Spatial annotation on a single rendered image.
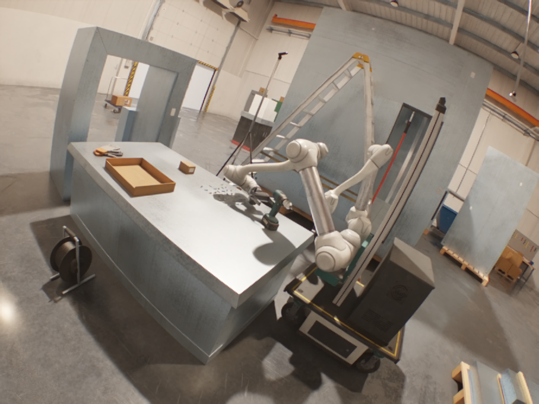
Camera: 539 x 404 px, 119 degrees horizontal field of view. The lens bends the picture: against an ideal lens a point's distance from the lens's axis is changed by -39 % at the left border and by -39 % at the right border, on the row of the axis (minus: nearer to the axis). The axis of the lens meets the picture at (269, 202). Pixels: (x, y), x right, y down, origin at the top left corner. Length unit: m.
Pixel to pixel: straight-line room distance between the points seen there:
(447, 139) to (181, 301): 3.25
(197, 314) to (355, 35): 3.74
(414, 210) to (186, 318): 2.89
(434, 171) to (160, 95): 3.33
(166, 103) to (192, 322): 2.16
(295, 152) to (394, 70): 2.54
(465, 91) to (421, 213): 1.68
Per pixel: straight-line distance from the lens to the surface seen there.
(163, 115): 2.86
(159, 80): 3.08
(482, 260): 7.31
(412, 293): 1.65
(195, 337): 1.46
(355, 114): 3.56
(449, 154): 3.49
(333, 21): 4.17
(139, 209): 1.38
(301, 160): 1.41
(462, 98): 3.65
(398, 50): 3.79
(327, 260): 1.35
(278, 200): 1.55
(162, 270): 1.40
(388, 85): 3.61
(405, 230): 3.51
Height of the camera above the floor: 1.32
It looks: 19 degrees down
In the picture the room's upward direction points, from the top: 23 degrees clockwise
